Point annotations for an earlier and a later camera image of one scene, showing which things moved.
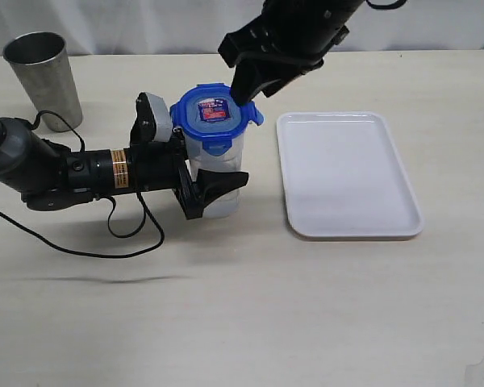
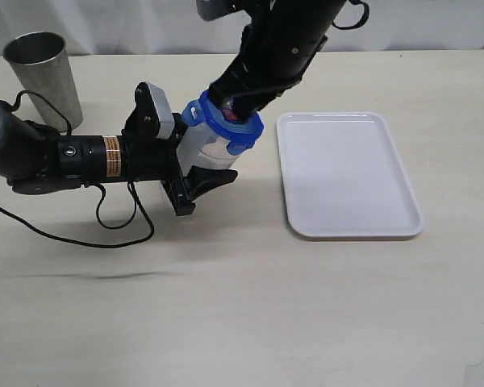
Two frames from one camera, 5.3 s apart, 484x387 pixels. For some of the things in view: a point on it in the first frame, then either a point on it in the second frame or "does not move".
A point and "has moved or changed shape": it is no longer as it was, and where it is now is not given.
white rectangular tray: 344,177 does not move
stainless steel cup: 41,61 does not move
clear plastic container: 198,158 → 198,146
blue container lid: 209,113 has moved or changed shape
